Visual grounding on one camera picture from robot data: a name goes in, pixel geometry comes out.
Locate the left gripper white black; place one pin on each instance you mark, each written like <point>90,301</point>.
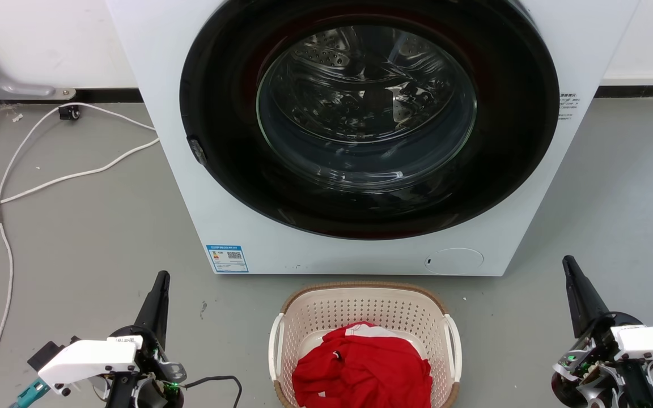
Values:
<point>91,360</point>

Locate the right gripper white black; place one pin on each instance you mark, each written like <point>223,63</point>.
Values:
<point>644,351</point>

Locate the beige perforated plastic laundry basket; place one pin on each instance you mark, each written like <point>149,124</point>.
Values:
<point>360,306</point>

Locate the blue energy label sticker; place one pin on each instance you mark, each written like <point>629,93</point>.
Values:
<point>227,258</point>

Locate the white front-load washing machine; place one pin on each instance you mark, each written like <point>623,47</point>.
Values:
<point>530,215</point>

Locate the round white drain filter cover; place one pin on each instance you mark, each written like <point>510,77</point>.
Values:
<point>454,261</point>

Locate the grey washer door latch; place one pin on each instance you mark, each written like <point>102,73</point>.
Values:
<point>196,151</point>

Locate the round black glass washer door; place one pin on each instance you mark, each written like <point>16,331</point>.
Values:
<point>508,141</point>

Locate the red garment with white trim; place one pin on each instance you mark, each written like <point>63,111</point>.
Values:
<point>360,368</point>

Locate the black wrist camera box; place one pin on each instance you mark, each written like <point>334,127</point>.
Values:
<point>49,352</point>

